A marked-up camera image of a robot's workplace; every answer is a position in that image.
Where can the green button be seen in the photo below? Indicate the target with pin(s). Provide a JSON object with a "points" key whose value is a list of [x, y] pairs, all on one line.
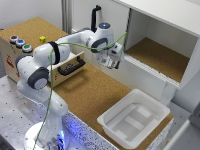
{"points": [[26, 48]]}

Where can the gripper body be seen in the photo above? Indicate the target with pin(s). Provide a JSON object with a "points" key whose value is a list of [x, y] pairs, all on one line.
{"points": [[115, 53]]}

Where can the blue button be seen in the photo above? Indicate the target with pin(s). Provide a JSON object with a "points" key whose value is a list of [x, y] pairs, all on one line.
{"points": [[20, 42]]}

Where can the wooden drawer box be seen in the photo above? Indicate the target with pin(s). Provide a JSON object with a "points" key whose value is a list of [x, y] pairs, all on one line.
{"points": [[30, 28]]}

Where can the yellow block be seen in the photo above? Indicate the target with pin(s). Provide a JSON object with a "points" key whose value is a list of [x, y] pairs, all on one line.
{"points": [[42, 39]]}

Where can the white cabinet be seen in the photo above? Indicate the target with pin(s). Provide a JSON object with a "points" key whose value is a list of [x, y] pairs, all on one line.
{"points": [[156, 81]]}

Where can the red button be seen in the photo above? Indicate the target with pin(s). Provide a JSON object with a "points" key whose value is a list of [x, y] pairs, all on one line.
{"points": [[14, 38]]}

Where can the white sliding door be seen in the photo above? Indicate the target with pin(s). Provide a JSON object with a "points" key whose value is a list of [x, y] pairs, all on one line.
{"points": [[81, 15]]}

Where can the white plastic box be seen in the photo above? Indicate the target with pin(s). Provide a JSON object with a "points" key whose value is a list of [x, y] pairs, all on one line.
{"points": [[133, 120]]}

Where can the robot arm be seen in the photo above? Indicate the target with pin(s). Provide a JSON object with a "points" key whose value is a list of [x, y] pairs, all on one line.
{"points": [[40, 55]]}

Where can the grey metal post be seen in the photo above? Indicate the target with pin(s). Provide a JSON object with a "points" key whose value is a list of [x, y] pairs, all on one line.
{"points": [[66, 15]]}

